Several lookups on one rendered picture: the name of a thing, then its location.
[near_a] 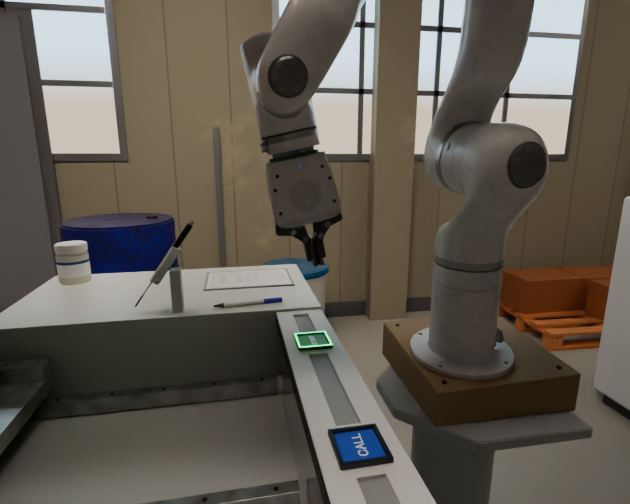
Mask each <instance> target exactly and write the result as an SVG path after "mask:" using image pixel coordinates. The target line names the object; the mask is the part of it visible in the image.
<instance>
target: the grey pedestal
mask: <svg viewBox="0 0 630 504"><path fill-rule="evenodd" d="M376 388H377V390H378V392H379V394H380V395H381V397H382V399H383V400H384V402H385V404H386V406H387V407H388V409H389V411H390V412H391V414H392V416H393V417H394V418H395V419H398V420H400V421H402V422H405V423H407V424H410V425H412V426H413V431H412V447H411V461H412V463H413V465H414V466H415V468H416V470H417V471H418V473H419V475H420V477H421V478H422V480H423V482H424V483H425V485H426V487H427V488H428V490H429V492H430V493H431V495H432V497H433V499H434V500H435V502H436V504H489V498H490V489H491V480H492V471H493V463H494V454H495V451H496V450H504V449H511V448H519V447H527V446H534V445H542V444H549V443H557V442H564V441H572V440H579V439H587V438H591V437H592V431H593V428H592V427H590V426H589V425H588V424H587V423H585V422H584V421H583V420H581V419H580V418H579V417H577V416H576V415H575V414H574V413H572V412H571V411H565V412H556V413H548V414H539V415H531V416H522V417H514V418H505V419H497V420H489V421H480V422H472V423H463V424H455V425H446V426H438V427H435V426H434V425H433V423H432V422H431V420H430V419H429V418H428V416H427V415H426V414H425V412H424V411H423V409H422V408H421V407H420V405H419V404H418V402H417V401H416V400H415V398H414V397H413V395H412V394H411V393H410V391H409V390H408V389H407V387H406V386H405V384H404V383H403V382H402V380H401V379H400V377H399V376H398V375H397V373H396V372H395V370H394V369H393V368H392V366H391V365H390V366H389V367H388V369H387V370H386V371H385V372H384V373H383V374H382V375H381V376H380V377H379V378H378V379H377V385H376Z"/></svg>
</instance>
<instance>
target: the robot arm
mask: <svg viewBox="0 0 630 504"><path fill-rule="evenodd" d="M365 1H366V0H289V1H288V3H287V5H286V7H285V9H284V11H283V13H282V15H281V17H280V19H279V21H278V23H277V25H276V27H275V29H274V30H273V31H267V32H263V33H260V34H257V35H254V36H252V37H250V38H248V39H246V40H245V41H244V42H242V44H241V45H240V52H241V56H242V60H243V64H244V69H245V73H246V77H247V81H248V86H249V90H250V94H251V98H252V103H253V107H254V111H255V115H256V119H257V124H258V128H259V132H260V136H261V139H262V141H263V140H264V143H261V144H260V148H261V151H262V153H264V152H266V153H267V154H268V155H272V156H273V158H272V159H269V161H270V163H266V177H267V186H268V193H269V198H270V204H271V209H272V213H273V217H274V219H275V233H276V234H277V235H278V236H293V237H295V238H297V239H298V240H300V241H302V242H303V246H304V250H305V255H306V259H307V261H308V262H309V261H311V263H312V265H313V266H314V267H316V266H318V265H324V261H323V258H325V257H326V253H325V248H324V244H323V238H324V235H325V234H326V232H327V230H328V229H329V227H330V226H331V225H333V224H335V223H337V222H339V221H341V220H342V219H343V217H342V214H341V212H340V211H341V205H340V200H339V196H338V192H337V188H336V184H335V181H334V177H333V174H332V170H331V167H330V164H329V161H328V159H327V156H326V154H325V152H324V151H320V152H319V150H318V149H314V146H315V145H319V144H320V139H319V134H318V129H317V128H316V127H317V124H316V119H315V114H314V109H313V104H312V99H311V98H312V97H313V95H314V94H315V92H316V91H317V89H318V88H319V86H320V84H321V83H322V81H323V79H324V78H325V76H326V74H327V73H328V71H329V69H330V68H331V66H332V64H333V63H334V61H335V59H336V58H337V56H338V54H339V52H340V51H341V49H342V47H343V45H344V44H345V42H346V40H347V38H348V37H349V35H350V33H351V31H352V29H353V27H354V25H355V23H356V21H357V18H358V16H359V12H360V10H361V8H362V6H363V4H364V2H365ZM534 2H535V0H464V11H463V20H462V28H461V37H460V44H459V49H458V54H457V58H456V62H455V66H454V69H453V72H452V75H451V78H450V81H449V84H448V86H447V89H446V91H445V94H444V96H443V98H442V101H441V103H440V105H439V108H438V110H437V112H436V115H435V117H434V120H433V122H432V125H431V128H430V131H429V133H428V136H427V140H426V143H425V147H424V155H423V163H424V168H425V171H426V174H427V176H428V177H429V178H430V180H431V181H432V182H433V183H434V184H435V185H437V186H438V187H440V188H442V189H444V190H447V191H450V192H454V193H459V194H463V195H464V198H463V202H462V205H461V207H460V209H459V211H458V213H457V214H456V215H455V217H454V218H453V219H452V220H450V221H448V222H446V223H445V224H443V225H442V226H441V227H440V228H439V230H438V231H437V234H436V238H435V245H434V260H433V276H432V291H431V307H430V323H429V327H428V328H425V329H422V330H420V331H418V332H417V333H415V334H414V335H413V337H412V338H411V340H410V351H411V354H412V355H413V357H414V358H415V359H416V360H417V361H418V362H419V363H420V364H422V365H423V366H425V367H426V368H428V369H430V370H432V371H434V372H436V373H439V374H442V375H445V376H448V377H452V378H457V379H464V380H489V379H494V378H498V377H500V376H503V375H505V374H507V373H508V372H509V371H510V370H511V369H512V368H513V365H514V360H515V358H514V353H513V351H512V349H511V348H510V347H509V346H508V345H507V344H506V343H505V342H504V341H503V340H504V336H503V332H502V329H498V330H497V323H498V314H499V305H500V296H501V288H502V278H503V269H504V261H505V252H506V243H507V239H508V236H509V233H510V231H511V229H512V228H513V226H514V225H515V223H516V222H517V221H518V219H519V218H520V217H521V216H522V215H523V213H524V212H525V211H526V210H527V209H528V208H529V207H530V206H531V204H532V203H533V202H534V201H535V199H536V198H537V197H538V195H539V194H540V192H541V191H542V189H543V187H544V185H545V182H546V179H547V176H548V170H549V157H548V151H547V147H546V144H545V142H544V140H543V139H542V137H541V136H540V135H539V134H538V133H537V132H536V131H534V130H533V129H531V128H529V127H527V126H525V125H522V124H517V123H507V122H498V123H491V119H492V116H493V113H494V111H495V108H496V106H497V104H498V102H499V100H500V98H501V97H502V95H503V94H504V92H505V90H506V89H507V87H508V86H509V84H510V83H511V82H512V80H513V78H514V77H515V75H516V73H517V71H518V69H519V66H520V64H521V62H522V59H523V56H524V53H525V49H526V46H527V42H528V37H529V32H530V27H531V21H532V15H533V9H534ZM310 223H313V235H312V236H313V238H312V240H311V238H310V237H309V236H308V233H307V231H306V228H305V226H304V225H306V224H310Z"/></svg>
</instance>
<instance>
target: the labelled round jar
mask: <svg viewBox="0 0 630 504"><path fill-rule="evenodd" d="M87 250H88V245H87V242H86V241H81V240H75V241H65V242H59V243H56V244H55V245H54V252H55V253H56V255H55V259H56V266H57V273H58V279H59V283H61V284H63V285H75V284H81V283H85V282H88V281H89V280H91V278H92V276H91V267H90V260H89V253H88V251H87Z"/></svg>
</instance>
